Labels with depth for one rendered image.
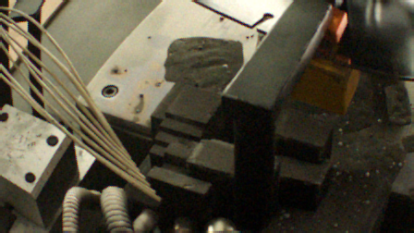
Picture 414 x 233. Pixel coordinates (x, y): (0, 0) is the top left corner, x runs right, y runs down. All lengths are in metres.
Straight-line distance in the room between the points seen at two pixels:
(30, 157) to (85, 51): 0.32
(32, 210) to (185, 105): 0.11
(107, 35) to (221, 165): 0.39
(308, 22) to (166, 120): 0.09
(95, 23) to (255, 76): 0.46
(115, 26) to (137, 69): 0.22
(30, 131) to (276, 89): 0.18
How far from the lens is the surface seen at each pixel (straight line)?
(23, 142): 0.56
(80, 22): 0.90
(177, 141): 0.52
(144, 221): 0.48
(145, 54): 0.67
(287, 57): 0.45
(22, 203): 0.55
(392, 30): 0.54
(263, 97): 0.43
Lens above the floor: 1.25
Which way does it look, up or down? 40 degrees down
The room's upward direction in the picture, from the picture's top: 3 degrees counter-clockwise
